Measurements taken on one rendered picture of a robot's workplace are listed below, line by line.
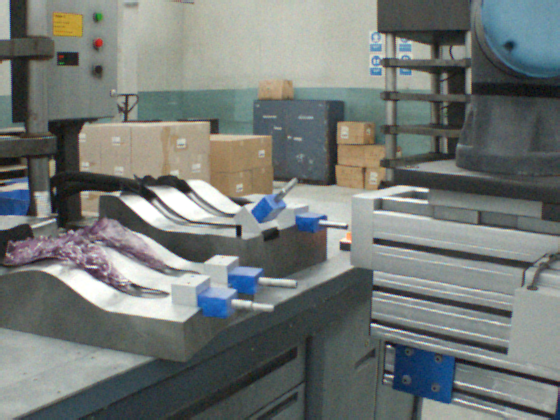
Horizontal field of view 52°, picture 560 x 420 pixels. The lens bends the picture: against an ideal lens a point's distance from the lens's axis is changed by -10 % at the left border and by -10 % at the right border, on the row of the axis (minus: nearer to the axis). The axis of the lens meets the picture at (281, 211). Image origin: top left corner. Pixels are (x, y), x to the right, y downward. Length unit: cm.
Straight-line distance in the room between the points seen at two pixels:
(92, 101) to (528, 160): 143
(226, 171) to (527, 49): 532
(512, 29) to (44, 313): 67
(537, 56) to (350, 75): 795
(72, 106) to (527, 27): 147
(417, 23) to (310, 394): 421
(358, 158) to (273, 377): 695
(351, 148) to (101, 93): 634
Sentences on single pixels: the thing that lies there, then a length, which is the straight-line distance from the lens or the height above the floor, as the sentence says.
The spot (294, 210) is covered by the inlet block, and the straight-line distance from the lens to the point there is 114.
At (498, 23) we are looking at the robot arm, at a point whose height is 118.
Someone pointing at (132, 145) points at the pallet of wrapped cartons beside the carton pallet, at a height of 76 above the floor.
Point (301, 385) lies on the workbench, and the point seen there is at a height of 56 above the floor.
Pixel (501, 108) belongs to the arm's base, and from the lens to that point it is 69.
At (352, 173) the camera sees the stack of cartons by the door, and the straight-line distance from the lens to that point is 804.
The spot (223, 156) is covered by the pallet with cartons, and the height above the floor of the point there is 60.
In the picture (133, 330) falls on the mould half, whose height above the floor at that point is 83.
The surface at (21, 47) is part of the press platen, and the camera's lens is 159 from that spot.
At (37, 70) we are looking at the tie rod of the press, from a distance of 161.
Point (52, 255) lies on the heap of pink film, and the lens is 89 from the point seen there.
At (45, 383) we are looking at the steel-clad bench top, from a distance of 74.
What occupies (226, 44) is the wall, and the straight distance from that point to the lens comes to 980.
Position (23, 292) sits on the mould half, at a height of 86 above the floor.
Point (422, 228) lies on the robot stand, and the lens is 74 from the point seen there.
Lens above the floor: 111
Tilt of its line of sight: 10 degrees down
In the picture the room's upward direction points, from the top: straight up
